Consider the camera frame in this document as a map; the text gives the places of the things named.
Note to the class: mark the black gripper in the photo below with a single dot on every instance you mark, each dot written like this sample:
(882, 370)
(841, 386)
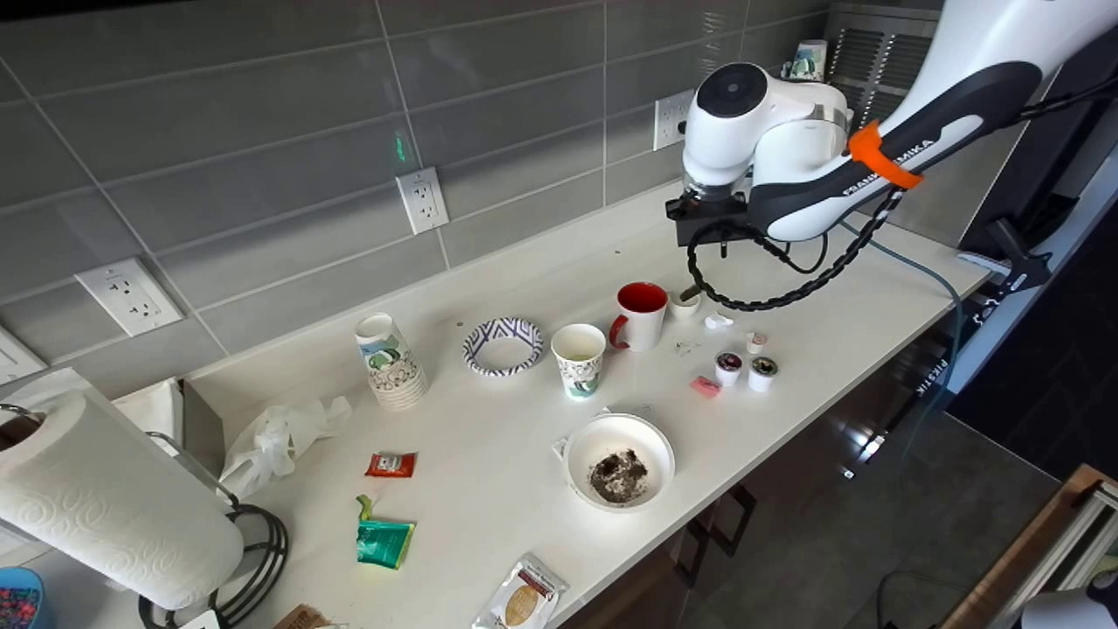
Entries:
(703, 218)

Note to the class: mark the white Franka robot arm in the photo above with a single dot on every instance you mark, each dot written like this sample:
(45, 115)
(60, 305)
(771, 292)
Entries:
(980, 83)

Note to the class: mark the small white cup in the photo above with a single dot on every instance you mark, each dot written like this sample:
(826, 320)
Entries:
(688, 309)

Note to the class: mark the red white creamer cup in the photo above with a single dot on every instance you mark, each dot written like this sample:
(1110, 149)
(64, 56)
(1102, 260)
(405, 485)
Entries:
(756, 345)

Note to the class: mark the green print paper cup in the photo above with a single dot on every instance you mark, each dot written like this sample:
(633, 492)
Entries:
(579, 360)

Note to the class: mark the tall paper cup stack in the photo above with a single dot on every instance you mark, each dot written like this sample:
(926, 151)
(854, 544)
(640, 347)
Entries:
(812, 62)

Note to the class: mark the floral printed paper cup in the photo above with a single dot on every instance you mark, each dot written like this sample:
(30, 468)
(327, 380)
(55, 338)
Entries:
(389, 365)

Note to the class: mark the crumpled clear plastic bag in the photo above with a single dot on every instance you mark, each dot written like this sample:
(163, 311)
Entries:
(279, 440)

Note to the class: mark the red and white mug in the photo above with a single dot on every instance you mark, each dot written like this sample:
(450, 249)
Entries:
(640, 315)

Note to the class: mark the coffee pod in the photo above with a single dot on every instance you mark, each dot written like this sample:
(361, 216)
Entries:
(762, 370)
(728, 368)

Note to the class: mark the pink sweetener packet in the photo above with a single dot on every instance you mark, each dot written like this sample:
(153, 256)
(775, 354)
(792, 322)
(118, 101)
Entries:
(709, 386)

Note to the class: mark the blue patterned paper bowl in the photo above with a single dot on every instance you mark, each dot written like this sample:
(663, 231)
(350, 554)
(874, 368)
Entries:
(505, 345)

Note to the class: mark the white ceramic bowl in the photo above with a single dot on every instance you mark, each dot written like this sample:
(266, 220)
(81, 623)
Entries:
(621, 457)

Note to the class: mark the black stool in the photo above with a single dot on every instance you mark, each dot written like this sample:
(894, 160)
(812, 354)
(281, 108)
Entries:
(717, 528)

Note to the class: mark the red packet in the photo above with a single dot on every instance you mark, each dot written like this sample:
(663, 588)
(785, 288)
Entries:
(392, 467)

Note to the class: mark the clear snack packet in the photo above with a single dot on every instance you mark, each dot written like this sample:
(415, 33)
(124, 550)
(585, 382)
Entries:
(521, 596)

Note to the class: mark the green packet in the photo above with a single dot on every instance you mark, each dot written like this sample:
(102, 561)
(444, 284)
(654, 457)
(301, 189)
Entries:
(381, 544)

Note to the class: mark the metal napkin box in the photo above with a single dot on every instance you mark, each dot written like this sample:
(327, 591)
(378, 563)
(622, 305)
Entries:
(177, 417)

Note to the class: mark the brown packet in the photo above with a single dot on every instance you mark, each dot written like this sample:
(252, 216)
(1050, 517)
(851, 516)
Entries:
(301, 616)

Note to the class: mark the white paper towel roll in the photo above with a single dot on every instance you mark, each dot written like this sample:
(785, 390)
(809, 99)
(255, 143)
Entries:
(106, 501)

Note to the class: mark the blue patterned item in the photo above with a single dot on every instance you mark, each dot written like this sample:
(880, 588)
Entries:
(19, 598)

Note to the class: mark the white wall outlet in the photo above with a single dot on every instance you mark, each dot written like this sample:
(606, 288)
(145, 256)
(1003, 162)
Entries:
(132, 294)
(421, 199)
(669, 120)

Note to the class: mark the wooden frame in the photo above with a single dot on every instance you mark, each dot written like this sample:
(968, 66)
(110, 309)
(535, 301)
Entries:
(1015, 558)

